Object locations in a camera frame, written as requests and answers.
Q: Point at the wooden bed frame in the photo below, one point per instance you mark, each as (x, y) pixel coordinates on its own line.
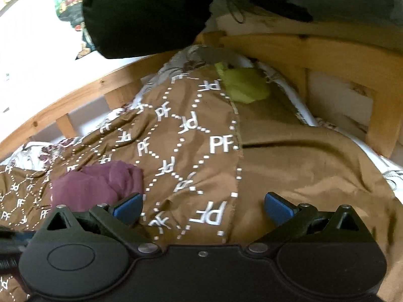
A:
(330, 50)

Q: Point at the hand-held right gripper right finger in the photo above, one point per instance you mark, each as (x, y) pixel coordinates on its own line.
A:
(278, 207)

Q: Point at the landscape painting wall poster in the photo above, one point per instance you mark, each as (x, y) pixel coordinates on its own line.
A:
(67, 9)

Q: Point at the black puffer jacket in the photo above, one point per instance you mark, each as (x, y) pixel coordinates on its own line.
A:
(141, 15)

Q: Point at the green cloth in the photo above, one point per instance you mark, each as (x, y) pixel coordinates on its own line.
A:
(245, 85)

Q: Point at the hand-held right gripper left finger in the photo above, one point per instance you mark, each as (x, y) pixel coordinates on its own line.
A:
(127, 209)

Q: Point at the white floral bedsheet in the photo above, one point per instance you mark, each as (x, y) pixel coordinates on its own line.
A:
(34, 151)

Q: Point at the maroon long-sleeve sweater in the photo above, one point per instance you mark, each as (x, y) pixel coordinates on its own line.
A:
(94, 182)

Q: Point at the brown printed blanket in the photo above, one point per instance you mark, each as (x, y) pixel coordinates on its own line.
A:
(189, 132)

